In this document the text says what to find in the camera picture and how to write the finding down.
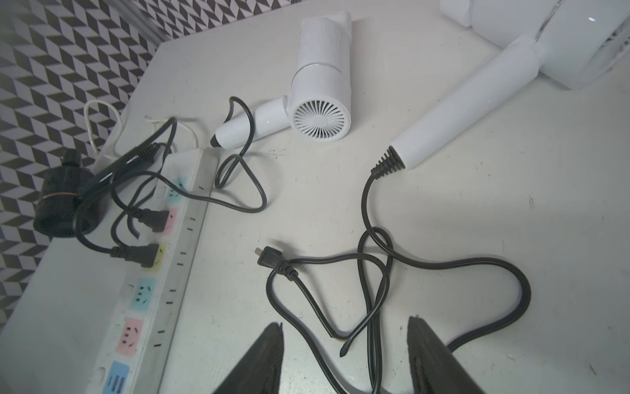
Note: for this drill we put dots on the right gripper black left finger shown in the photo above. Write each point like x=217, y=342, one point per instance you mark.
x=260, y=368

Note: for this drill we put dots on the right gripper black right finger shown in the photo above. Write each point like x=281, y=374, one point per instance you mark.
x=433, y=368

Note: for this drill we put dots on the white power strip colourful sockets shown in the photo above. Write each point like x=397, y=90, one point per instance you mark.
x=135, y=348

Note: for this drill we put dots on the white blow dryer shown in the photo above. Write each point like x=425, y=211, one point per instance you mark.
x=572, y=42
x=319, y=103

